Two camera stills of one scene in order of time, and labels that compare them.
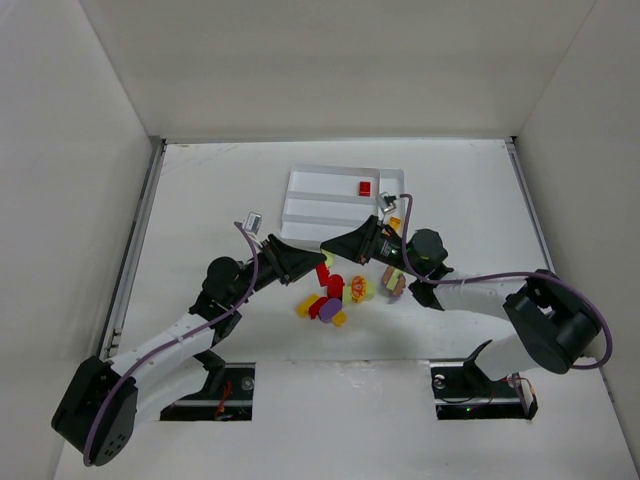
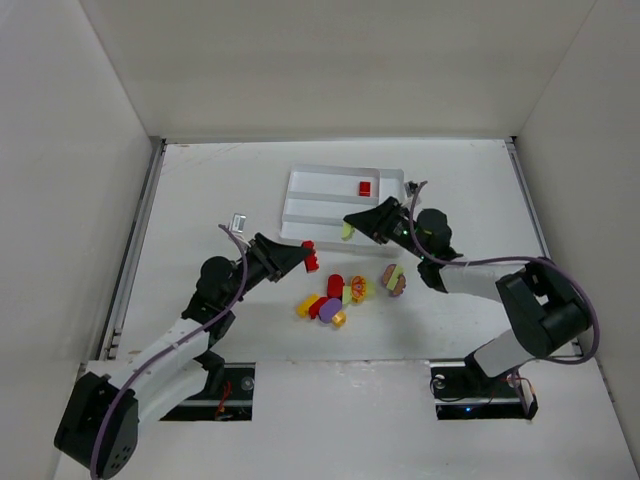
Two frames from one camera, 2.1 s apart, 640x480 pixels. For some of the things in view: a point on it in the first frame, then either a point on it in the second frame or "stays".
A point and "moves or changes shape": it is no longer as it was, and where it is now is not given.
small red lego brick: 364,188 stays
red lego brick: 334,282 moves or changes shape
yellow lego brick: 302,310 stays
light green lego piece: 329,256 moves or changes shape
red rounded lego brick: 335,287 stays
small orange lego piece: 339,319 stays
